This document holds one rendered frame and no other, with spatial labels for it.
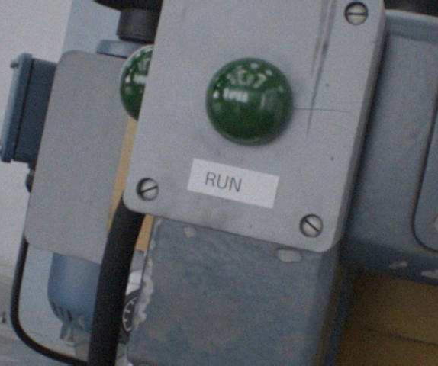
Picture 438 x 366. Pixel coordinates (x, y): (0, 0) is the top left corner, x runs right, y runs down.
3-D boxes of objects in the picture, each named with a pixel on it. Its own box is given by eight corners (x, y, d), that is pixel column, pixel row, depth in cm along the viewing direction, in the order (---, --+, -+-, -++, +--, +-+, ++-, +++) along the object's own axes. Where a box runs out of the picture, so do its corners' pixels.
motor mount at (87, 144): (14, 245, 81) (54, 44, 80) (43, 240, 88) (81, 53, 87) (365, 329, 76) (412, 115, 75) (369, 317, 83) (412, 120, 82)
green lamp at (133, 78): (101, 116, 37) (117, 33, 37) (123, 120, 40) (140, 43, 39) (168, 130, 36) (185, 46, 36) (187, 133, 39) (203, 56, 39)
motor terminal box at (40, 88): (-12, 191, 83) (16, 50, 82) (-14, 179, 93) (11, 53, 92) (88, 209, 85) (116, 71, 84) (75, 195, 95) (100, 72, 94)
